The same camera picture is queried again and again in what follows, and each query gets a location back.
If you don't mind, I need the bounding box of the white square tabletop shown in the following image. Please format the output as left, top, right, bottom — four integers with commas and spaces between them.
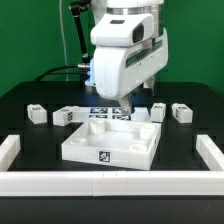
61, 118, 161, 170

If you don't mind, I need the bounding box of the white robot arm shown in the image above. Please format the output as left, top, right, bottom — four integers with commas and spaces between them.
89, 0, 168, 115

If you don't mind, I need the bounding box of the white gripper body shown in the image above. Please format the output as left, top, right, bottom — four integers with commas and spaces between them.
118, 97, 133, 114

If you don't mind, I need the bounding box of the white marker base sheet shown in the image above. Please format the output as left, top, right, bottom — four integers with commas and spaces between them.
73, 107, 150, 122

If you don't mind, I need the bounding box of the black cable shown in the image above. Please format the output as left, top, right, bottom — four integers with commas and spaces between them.
34, 64, 91, 82

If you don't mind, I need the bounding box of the white U-shaped fence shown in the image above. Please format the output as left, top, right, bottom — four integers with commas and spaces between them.
0, 135, 224, 196

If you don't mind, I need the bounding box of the white hanging cable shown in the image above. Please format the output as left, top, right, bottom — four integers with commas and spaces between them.
59, 0, 70, 82

